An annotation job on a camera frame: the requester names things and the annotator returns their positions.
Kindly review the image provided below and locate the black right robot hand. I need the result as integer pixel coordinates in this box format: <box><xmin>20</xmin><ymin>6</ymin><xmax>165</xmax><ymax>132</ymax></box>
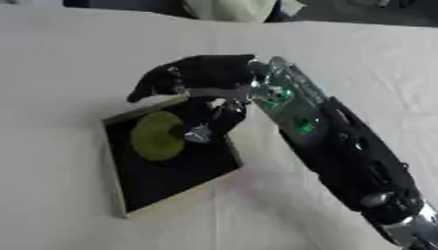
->
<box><xmin>124</xmin><ymin>54</ymin><xmax>266</xmax><ymax>145</ymax></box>

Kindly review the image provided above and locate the tan box with black inside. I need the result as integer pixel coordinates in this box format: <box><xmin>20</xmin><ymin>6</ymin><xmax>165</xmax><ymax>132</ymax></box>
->
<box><xmin>101</xmin><ymin>95</ymin><xmax>245</xmax><ymax>220</ymax></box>

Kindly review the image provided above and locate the person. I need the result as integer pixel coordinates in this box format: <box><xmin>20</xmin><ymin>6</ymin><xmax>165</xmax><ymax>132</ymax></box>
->
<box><xmin>183</xmin><ymin>0</ymin><xmax>308</xmax><ymax>23</ymax></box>

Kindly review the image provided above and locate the olive green round object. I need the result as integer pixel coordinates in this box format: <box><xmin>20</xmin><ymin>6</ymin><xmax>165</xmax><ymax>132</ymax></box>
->
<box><xmin>128</xmin><ymin>110</ymin><xmax>189</xmax><ymax>162</ymax></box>

